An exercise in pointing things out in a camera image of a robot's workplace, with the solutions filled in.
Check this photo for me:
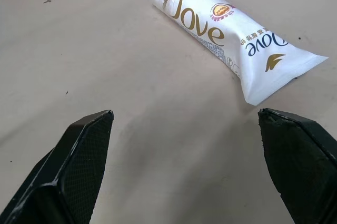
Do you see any white Dove tube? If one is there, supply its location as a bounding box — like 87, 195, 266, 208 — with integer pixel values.
147, 0, 329, 106

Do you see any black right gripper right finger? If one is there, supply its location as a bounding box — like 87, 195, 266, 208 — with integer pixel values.
257, 108, 337, 224

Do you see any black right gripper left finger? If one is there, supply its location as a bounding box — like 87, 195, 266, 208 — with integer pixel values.
0, 109, 115, 224

